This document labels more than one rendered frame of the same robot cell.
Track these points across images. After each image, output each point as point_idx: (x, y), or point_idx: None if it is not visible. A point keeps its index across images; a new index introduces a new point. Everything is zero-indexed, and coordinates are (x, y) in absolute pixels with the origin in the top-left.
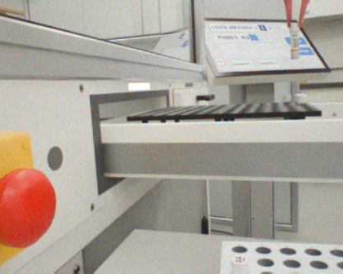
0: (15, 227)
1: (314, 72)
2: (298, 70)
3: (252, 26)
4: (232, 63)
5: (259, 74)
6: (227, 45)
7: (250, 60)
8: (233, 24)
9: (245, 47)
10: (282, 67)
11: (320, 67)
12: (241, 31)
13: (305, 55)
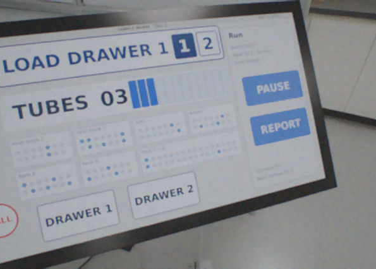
0: None
1: (292, 199)
2: (248, 204)
3: (152, 43)
4: (42, 218)
5: (123, 246)
6: (42, 142)
7: (107, 196)
8: (88, 44)
9: (103, 142)
10: (205, 201)
11: (313, 178)
12: (107, 71)
13: (285, 142)
